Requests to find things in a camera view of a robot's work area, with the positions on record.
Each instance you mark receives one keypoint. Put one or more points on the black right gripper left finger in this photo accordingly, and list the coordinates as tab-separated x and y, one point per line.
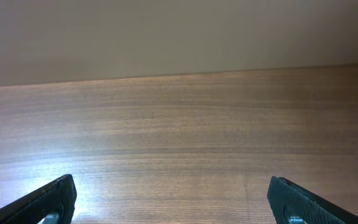
51	203

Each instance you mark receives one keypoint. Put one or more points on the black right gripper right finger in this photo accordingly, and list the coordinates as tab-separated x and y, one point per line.
291	203

